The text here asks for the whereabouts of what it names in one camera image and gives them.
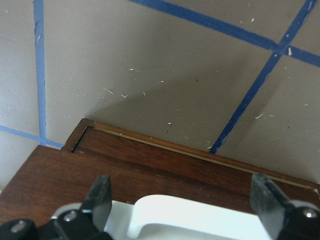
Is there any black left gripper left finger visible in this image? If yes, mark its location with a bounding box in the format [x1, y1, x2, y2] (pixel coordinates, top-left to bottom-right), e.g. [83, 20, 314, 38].
[80, 175, 112, 232]

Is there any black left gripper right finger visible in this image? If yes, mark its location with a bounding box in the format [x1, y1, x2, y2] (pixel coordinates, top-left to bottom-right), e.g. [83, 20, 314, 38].
[250, 173, 296, 240]

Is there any light wooden drawer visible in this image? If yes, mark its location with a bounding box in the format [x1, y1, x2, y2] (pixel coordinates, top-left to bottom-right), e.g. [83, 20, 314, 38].
[0, 145, 252, 226]

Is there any white drawer handle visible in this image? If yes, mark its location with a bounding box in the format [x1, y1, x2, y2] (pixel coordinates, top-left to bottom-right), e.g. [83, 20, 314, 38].
[104, 194, 270, 240]

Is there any dark brown wooden cabinet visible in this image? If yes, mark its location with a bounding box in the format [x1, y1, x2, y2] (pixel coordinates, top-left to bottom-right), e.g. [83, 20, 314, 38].
[62, 118, 320, 200]

